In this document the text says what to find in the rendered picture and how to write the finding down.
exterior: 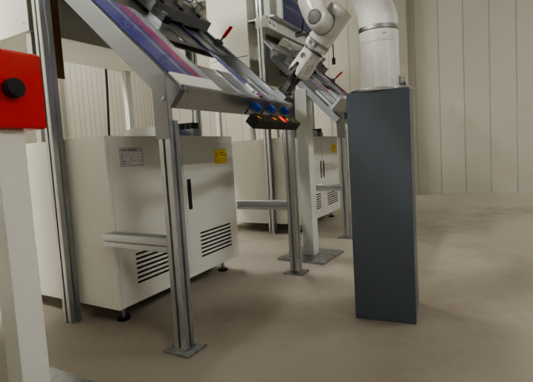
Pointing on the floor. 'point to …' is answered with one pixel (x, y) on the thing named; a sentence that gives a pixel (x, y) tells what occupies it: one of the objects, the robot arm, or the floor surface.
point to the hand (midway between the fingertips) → (288, 87)
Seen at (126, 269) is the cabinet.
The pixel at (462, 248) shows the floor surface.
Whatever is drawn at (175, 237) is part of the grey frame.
